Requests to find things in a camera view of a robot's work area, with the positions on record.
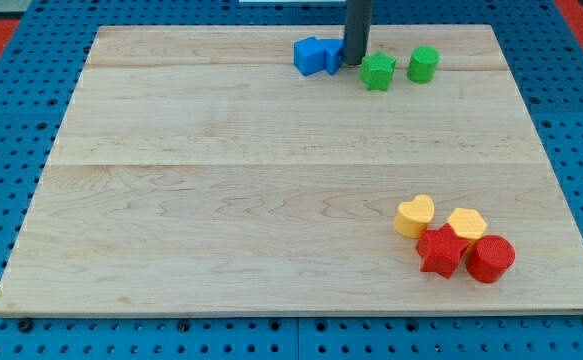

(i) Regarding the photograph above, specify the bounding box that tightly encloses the blue cube block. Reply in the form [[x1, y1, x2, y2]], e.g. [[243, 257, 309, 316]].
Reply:
[[293, 37, 325, 76]]

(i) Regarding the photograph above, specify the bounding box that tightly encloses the light wooden board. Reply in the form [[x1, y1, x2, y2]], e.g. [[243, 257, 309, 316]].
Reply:
[[0, 25, 583, 318]]

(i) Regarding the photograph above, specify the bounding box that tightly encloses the yellow heart block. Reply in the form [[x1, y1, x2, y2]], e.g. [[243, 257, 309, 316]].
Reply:
[[393, 194, 435, 239]]

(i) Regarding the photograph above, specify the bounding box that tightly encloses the green star block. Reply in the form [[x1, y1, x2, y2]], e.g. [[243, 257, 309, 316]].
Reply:
[[360, 51, 397, 91]]

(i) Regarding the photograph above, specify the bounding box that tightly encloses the blue angular block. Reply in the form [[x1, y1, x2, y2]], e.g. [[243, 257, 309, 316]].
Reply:
[[318, 39, 344, 75]]

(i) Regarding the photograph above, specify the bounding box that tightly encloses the red star block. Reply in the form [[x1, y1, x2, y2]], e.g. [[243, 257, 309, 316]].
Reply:
[[416, 223, 470, 279]]

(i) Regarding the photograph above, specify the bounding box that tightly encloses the green cylinder block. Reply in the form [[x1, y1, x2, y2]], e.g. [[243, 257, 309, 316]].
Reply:
[[407, 46, 440, 84]]

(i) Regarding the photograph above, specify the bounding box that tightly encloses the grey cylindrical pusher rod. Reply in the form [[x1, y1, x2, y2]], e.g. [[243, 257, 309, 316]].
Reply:
[[342, 0, 374, 66]]

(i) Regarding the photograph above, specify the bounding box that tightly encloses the yellow hexagon block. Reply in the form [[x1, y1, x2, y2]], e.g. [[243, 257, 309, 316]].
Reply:
[[446, 208, 487, 243]]

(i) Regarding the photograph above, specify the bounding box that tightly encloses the red cylinder block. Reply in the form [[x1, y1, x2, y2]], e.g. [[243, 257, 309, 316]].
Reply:
[[466, 235, 516, 283]]

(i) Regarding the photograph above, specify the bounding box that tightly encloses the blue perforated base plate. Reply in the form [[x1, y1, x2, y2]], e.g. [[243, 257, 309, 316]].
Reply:
[[0, 1, 583, 359]]

